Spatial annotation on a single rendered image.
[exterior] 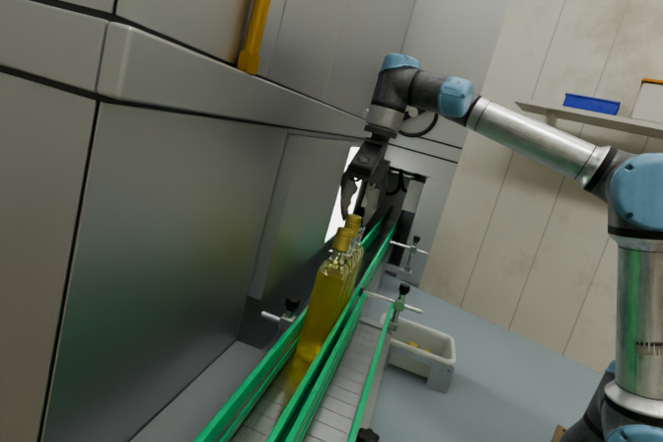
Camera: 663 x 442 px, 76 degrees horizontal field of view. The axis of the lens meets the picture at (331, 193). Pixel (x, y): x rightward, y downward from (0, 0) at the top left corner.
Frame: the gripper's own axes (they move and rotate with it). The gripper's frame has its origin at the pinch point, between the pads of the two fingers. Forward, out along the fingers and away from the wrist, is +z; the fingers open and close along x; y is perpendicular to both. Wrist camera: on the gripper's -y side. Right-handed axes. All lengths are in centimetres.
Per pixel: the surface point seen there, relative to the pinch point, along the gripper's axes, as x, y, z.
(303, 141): 12.3, -10.6, -13.6
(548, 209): -108, 259, 1
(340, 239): 0.5, -7.4, 3.3
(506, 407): -51, 27, 42
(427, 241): -22, 103, 21
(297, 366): 1.1, -12.3, 29.6
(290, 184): 12.3, -11.5, -5.1
